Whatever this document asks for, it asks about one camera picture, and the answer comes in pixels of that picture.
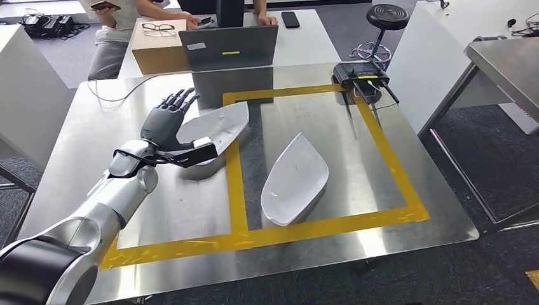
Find person's left hand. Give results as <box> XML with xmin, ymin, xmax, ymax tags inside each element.
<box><xmin>181</xmin><ymin>11</ymin><xmax>204</xmax><ymax>31</ymax></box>

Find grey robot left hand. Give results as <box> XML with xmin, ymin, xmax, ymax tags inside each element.
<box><xmin>140</xmin><ymin>87</ymin><xmax>201</xmax><ymax>151</ymax></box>

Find person's right hand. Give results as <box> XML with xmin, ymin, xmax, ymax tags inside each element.
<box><xmin>93</xmin><ymin>4</ymin><xmax>123</xmax><ymax>18</ymax></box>

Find dark phone brown case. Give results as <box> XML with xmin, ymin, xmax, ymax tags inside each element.
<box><xmin>90</xmin><ymin>1</ymin><xmax>121</xmax><ymax>12</ymax></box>

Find white curved part orange writing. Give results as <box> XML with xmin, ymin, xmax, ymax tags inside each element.
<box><xmin>175</xmin><ymin>100</ymin><xmax>250</xmax><ymax>156</ymax></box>

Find white curved plastic part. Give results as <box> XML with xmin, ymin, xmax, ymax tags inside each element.
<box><xmin>260</xmin><ymin>132</ymin><xmax>330</xmax><ymax>227</ymax></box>

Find stainless steel workbench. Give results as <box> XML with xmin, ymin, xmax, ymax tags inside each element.
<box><xmin>17</xmin><ymin>60</ymin><xmax>480</xmax><ymax>305</ymax></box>

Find black smartphone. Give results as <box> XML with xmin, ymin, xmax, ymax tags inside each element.
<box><xmin>280</xmin><ymin>11</ymin><xmax>301</xmax><ymax>29</ymax></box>

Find person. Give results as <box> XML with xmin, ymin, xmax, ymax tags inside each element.
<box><xmin>87</xmin><ymin>0</ymin><xmax>203</xmax><ymax>81</ymax></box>

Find black monitor stand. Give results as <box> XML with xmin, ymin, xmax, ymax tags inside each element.
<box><xmin>215</xmin><ymin>0</ymin><xmax>245</xmax><ymax>29</ymax></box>

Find brown cardboard box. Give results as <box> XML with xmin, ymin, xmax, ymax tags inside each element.
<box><xmin>131</xmin><ymin>18</ymin><xmax>191</xmax><ymax>76</ymax></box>

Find white desk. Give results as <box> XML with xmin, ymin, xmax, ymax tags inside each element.
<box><xmin>118</xmin><ymin>9</ymin><xmax>342</xmax><ymax>81</ymax></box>

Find grey laptop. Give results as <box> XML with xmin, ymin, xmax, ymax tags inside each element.
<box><xmin>178</xmin><ymin>24</ymin><xmax>280</xmax><ymax>73</ymax></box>

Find black battery chargers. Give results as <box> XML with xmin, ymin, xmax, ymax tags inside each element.
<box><xmin>20</xmin><ymin>12</ymin><xmax>92</xmax><ymax>41</ymax></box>

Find dark grey object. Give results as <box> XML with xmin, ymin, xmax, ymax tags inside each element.
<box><xmin>331</xmin><ymin>60</ymin><xmax>400</xmax><ymax>105</ymax></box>

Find white panel table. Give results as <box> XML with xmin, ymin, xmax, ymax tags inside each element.
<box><xmin>386</xmin><ymin>0</ymin><xmax>539</xmax><ymax>135</ymax></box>
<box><xmin>0</xmin><ymin>24</ymin><xmax>78</xmax><ymax>169</ymax></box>

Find black round stool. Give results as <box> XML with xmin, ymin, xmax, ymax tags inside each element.
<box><xmin>349</xmin><ymin>3</ymin><xmax>411</xmax><ymax>64</ymax></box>

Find black frame glasses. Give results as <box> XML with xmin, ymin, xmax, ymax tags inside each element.
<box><xmin>140</xmin><ymin>22</ymin><xmax>177</xmax><ymax>32</ymax></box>

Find clear frame glasses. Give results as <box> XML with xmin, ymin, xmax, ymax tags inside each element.
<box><xmin>141</xmin><ymin>29</ymin><xmax>178</xmax><ymax>38</ymax></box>

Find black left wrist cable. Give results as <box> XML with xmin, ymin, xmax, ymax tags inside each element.
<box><xmin>113</xmin><ymin>148</ymin><xmax>178</xmax><ymax>166</ymax></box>

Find black left wrist camera bracket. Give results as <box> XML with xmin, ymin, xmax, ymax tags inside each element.
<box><xmin>158</xmin><ymin>143</ymin><xmax>219</xmax><ymax>169</ymax></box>

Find thin white cable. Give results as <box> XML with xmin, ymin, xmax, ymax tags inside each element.
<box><xmin>86</xmin><ymin>74</ymin><xmax>158</xmax><ymax>104</ymax></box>

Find steel frame table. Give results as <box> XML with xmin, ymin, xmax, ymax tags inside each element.
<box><xmin>0</xmin><ymin>161</ymin><xmax>43</xmax><ymax>247</ymax></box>
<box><xmin>416</xmin><ymin>37</ymin><xmax>539</xmax><ymax>233</ymax></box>

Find black cable bundle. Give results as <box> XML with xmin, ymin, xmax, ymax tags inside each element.
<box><xmin>506</xmin><ymin>12</ymin><xmax>539</xmax><ymax>39</ymax></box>

